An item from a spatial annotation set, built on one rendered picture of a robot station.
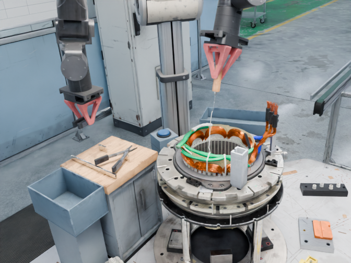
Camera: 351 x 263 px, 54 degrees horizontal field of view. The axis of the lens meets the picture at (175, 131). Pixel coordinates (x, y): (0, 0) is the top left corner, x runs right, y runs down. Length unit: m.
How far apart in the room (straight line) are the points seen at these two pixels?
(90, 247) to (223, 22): 0.65
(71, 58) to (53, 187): 0.38
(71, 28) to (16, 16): 2.11
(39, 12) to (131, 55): 0.79
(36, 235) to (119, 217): 1.53
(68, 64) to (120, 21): 2.27
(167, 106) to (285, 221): 0.57
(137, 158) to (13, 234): 1.68
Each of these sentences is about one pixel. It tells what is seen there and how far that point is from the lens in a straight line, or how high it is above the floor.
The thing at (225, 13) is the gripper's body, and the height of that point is 1.45.
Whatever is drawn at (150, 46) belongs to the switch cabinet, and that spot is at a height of 0.83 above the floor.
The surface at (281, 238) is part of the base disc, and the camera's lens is 1.11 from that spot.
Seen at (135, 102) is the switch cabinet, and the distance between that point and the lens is 3.19.
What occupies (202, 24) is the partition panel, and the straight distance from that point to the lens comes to 4.66.
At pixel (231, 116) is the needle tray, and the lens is 1.24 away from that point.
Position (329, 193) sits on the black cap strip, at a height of 0.79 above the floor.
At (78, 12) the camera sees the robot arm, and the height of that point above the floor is 1.47.
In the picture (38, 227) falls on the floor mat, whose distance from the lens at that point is 2.51.
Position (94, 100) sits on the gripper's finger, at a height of 1.25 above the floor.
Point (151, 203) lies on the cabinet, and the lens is 1.07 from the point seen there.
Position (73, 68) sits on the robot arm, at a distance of 0.80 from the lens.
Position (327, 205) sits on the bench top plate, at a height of 0.78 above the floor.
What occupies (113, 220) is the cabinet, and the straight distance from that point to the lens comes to 0.95.
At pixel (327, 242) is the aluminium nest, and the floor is 0.80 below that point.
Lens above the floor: 1.57
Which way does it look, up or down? 28 degrees down
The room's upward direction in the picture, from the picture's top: 4 degrees counter-clockwise
